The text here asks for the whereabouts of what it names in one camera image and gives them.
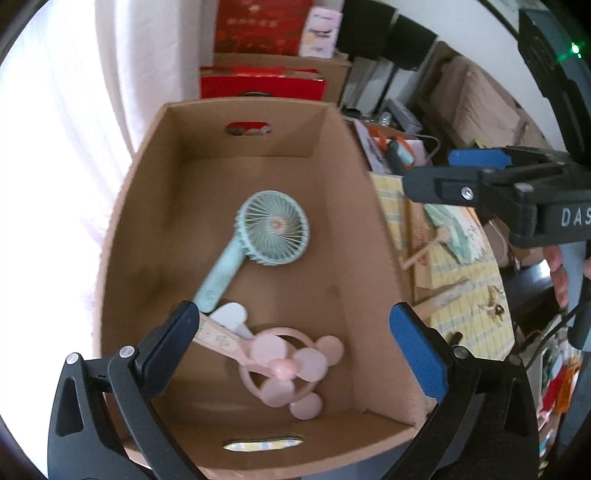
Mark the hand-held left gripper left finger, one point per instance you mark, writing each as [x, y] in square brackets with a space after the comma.
[178, 337]

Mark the pink handheld fan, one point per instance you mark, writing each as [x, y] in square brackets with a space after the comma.
[281, 369]

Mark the teal orange toy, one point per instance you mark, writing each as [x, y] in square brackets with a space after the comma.
[399, 152]

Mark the white picture box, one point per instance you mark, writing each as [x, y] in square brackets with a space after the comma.
[369, 145]

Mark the pale pink box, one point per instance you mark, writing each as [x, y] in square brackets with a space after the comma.
[422, 150]

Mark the dark brown heart hair clip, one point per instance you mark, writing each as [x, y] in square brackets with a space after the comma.
[454, 339]

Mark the grey appliance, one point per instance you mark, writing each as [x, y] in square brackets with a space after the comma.
[404, 115]

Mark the teal handheld fan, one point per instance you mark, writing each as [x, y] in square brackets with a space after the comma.
[272, 228]

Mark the red box on carton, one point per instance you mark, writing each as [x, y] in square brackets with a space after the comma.
[258, 27]

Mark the yellow plaid tablecloth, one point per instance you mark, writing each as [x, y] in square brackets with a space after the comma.
[461, 281]

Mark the brown cardboard box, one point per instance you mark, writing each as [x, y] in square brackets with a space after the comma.
[334, 76]
[323, 286]

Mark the closed brown cardboard box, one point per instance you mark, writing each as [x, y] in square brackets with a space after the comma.
[334, 76]

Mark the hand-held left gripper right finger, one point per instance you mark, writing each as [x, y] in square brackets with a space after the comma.
[415, 350]

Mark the white plastic object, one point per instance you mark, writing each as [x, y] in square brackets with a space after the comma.
[231, 316]

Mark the person's right hand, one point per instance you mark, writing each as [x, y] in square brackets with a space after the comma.
[556, 277]

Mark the black speaker on stand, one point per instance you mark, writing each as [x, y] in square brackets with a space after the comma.
[413, 44]
[364, 27]

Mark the white curtain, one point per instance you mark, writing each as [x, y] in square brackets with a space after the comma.
[83, 115]

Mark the red gift box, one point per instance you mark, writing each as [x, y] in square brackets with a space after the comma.
[263, 85]

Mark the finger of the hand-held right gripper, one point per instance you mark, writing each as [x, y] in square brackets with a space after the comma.
[480, 158]
[429, 189]

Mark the bird print hand fan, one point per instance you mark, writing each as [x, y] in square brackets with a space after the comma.
[494, 304]

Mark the brown sofa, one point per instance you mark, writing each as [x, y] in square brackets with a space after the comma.
[485, 101]

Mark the dark wooden cabinet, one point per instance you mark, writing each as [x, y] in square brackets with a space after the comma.
[531, 286]

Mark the pink carton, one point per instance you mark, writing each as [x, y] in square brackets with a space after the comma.
[321, 32]

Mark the teal painted hand fan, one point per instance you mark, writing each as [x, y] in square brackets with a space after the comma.
[455, 230]

